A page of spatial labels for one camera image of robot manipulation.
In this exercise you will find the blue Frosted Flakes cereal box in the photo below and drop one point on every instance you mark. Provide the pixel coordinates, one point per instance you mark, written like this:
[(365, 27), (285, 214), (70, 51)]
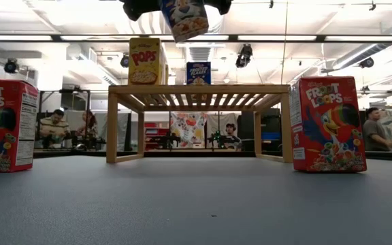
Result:
[(185, 20), (198, 72)]

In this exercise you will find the yellow Pops cereal box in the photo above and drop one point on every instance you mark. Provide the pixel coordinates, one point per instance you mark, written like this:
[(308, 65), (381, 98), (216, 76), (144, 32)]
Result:
[(145, 61)]

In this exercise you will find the red Froot Loops cereal box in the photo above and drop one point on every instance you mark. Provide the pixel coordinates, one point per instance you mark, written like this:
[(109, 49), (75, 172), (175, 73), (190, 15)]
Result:
[(2, 126), (328, 126)]

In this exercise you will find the background black robot arm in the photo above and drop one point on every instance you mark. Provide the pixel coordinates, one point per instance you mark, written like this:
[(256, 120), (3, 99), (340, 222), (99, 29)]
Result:
[(163, 139)]

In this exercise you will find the background robot arm green light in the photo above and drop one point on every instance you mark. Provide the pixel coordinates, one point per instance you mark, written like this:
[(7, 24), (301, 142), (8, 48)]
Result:
[(218, 137)]

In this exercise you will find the wooden slatted shelf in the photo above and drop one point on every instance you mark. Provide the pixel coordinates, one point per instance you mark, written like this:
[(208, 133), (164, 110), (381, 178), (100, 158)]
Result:
[(199, 89)]

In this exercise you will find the red storage shelf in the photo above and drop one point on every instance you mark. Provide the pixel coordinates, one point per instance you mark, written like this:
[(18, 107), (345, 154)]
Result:
[(155, 131)]

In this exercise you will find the black ceiling spotlight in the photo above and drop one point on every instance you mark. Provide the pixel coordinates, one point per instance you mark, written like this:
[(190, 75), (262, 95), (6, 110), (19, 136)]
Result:
[(243, 56), (11, 65), (366, 62), (125, 61)]

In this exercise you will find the white cloth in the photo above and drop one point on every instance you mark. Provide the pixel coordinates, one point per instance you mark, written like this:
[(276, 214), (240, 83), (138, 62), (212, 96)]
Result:
[(216, 122)]

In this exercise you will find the person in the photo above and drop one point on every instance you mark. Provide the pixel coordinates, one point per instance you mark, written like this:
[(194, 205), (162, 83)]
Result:
[(230, 129), (88, 124), (373, 131), (54, 127)]

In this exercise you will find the floral patterned cloth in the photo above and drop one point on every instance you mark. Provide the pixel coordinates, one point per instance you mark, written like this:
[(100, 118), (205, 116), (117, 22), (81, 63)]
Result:
[(189, 126)]

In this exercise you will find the black cabinet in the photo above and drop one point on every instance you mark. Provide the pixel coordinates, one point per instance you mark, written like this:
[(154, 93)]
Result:
[(267, 126)]

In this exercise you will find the blue-grey table mat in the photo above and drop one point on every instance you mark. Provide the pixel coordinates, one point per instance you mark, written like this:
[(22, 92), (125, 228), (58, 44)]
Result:
[(196, 204)]

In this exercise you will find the long ceiling light rail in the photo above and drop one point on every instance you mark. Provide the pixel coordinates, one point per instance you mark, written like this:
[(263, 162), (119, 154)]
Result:
[(56, 38)]

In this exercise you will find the black metal table frame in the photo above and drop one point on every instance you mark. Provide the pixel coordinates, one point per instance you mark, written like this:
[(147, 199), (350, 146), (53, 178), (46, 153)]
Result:
[(199, 154)]

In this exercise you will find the silver ceiling duct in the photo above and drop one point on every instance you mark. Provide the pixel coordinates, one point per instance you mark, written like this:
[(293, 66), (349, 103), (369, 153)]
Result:
[(369, 51)]

